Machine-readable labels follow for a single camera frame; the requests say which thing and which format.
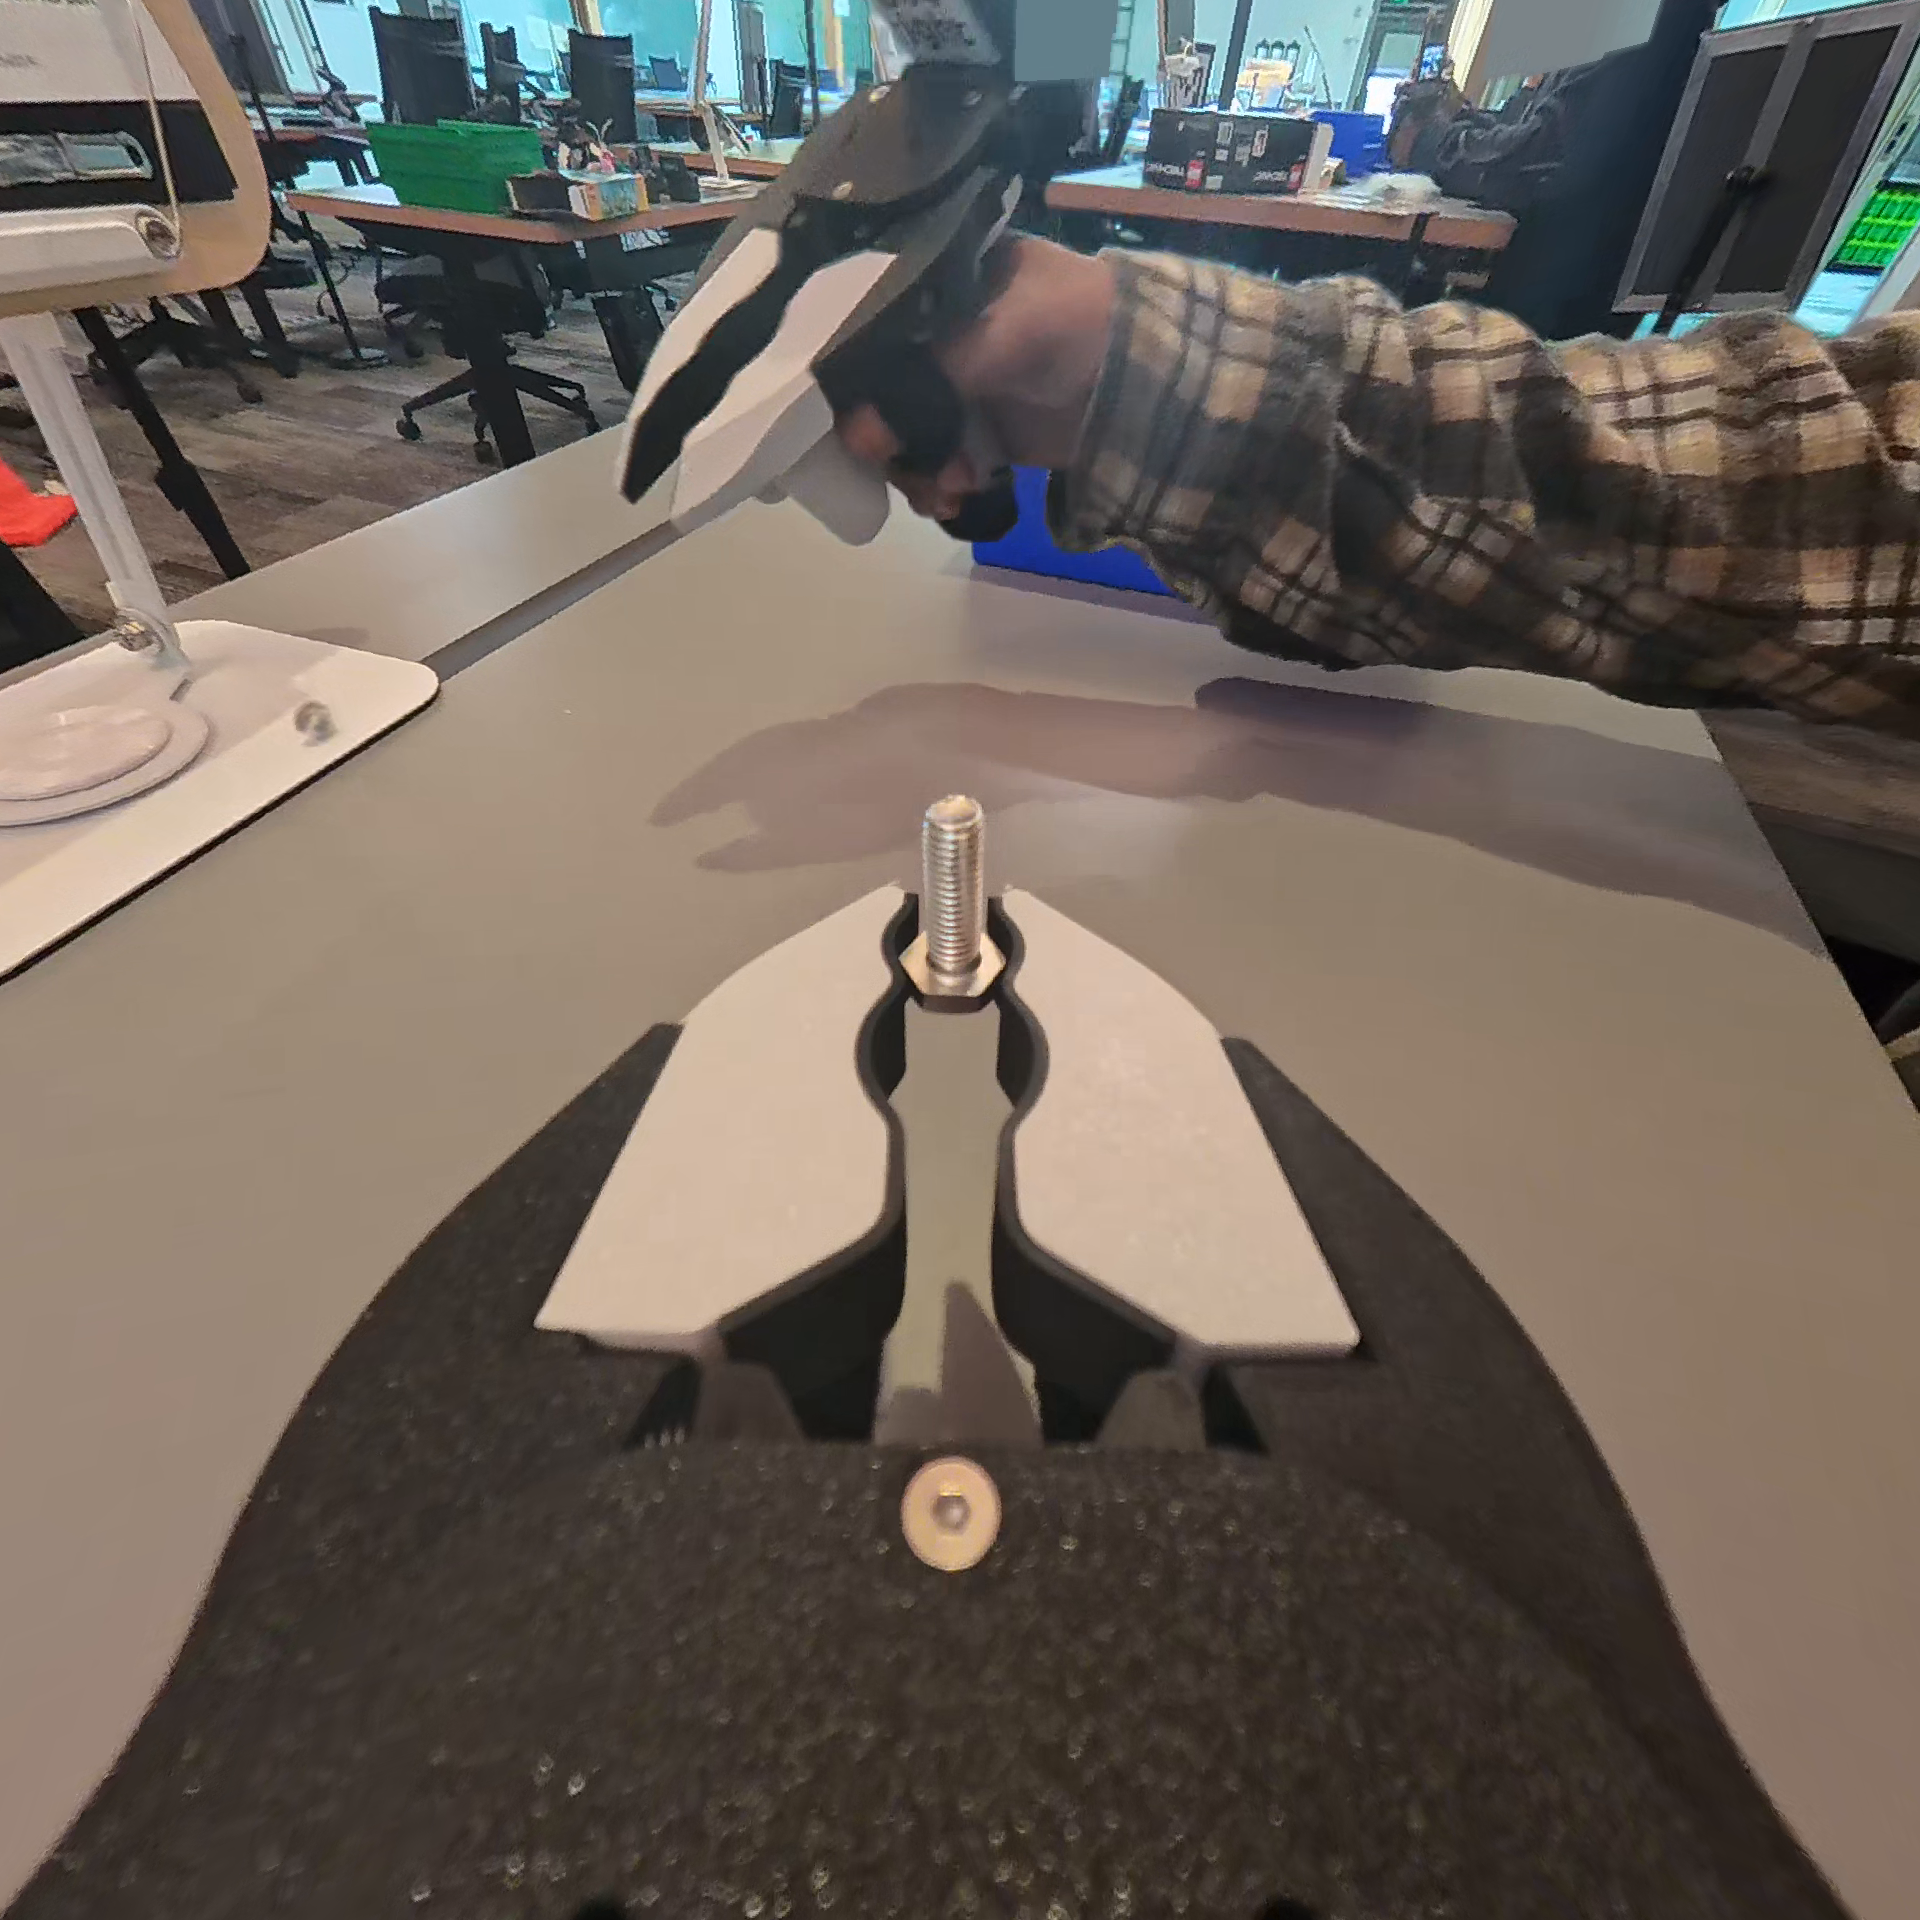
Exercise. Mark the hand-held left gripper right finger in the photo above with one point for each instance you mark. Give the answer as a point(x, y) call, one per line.
point(1172, 1170)

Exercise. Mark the wooden rimmed display board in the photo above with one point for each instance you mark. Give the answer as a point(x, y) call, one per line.
point(240, 225)

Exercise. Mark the black cardboard box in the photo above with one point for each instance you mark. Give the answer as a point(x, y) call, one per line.
point(1230, 149)

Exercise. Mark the white metal stand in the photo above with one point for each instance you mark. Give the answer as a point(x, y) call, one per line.
point(225, 797)

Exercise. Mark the small colourful box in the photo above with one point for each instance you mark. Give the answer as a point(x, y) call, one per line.
point(600, 196)

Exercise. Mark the person's right hand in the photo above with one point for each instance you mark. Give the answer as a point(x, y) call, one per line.
point(1037, 345)

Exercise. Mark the blue plastic bin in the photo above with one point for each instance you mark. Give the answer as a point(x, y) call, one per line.
point(1080, 564)

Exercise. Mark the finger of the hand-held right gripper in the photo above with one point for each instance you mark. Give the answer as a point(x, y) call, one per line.
point(735, 284)
point(780, 390)

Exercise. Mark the wooden topped office desk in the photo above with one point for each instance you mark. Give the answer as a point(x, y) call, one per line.
point(436, 217)
point(1201, 212)

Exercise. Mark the green plastic crates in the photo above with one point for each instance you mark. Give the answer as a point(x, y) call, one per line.
point(451, 165)

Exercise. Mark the silver threaded bolt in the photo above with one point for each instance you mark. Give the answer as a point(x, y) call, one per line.
point(953, 886)

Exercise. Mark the person's right forearm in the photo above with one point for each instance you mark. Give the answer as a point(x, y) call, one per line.
point(1501, 480)

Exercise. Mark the grey panel on tripod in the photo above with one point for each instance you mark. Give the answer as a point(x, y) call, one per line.
point(1771, 165)

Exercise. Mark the black computer monitor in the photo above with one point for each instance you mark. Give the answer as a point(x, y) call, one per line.
point(422, 66)
point(600, 84)

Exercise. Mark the black office chair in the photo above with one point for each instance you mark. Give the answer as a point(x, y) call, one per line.
point(480, 300)

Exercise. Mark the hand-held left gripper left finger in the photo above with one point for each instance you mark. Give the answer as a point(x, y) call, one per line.
point(750, 1141)

